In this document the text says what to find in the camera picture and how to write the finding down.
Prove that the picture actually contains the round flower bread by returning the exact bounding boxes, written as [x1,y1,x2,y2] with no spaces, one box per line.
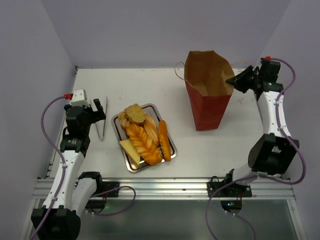
[118,111,131,129]

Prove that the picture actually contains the metal tongs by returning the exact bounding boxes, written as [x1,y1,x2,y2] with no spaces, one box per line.
[90,96,109,142]

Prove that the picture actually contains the red paper bag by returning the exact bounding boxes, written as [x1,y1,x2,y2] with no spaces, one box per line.
[176,50,249,131]

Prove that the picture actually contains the speckled bread slice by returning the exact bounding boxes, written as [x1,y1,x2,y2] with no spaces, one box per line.
[124,103,146,125]

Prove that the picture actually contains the yellow triangular sandwich bread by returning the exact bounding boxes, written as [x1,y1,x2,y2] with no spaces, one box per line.
[119,139,141,168]

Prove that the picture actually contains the long bread loaf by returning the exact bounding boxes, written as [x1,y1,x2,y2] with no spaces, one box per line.
[143,114,160,147]

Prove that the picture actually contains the braided leaf-shaped bread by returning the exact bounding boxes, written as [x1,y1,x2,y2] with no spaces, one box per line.
[126,124,162,166]

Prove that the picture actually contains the orange bread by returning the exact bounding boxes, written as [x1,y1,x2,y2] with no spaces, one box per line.
[158,120,171,162]

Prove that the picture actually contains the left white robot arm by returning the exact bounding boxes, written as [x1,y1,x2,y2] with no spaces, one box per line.
[30,98,106,240]

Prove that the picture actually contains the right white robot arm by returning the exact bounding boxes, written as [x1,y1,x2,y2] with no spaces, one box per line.
[222,57,300,197]

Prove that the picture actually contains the metal tray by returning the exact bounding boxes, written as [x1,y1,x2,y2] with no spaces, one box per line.
[111,103,178,173]

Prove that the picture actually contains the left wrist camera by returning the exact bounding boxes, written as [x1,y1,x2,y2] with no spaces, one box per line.
[64,89,89,107]

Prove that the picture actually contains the aluminium mounting rail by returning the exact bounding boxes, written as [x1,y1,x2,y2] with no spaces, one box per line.
[31,176,296,201]

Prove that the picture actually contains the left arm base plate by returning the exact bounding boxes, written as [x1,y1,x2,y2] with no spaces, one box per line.
[91,181,120,198]

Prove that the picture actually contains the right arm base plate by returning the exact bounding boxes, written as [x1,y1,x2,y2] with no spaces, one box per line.
[207,176,253,198]

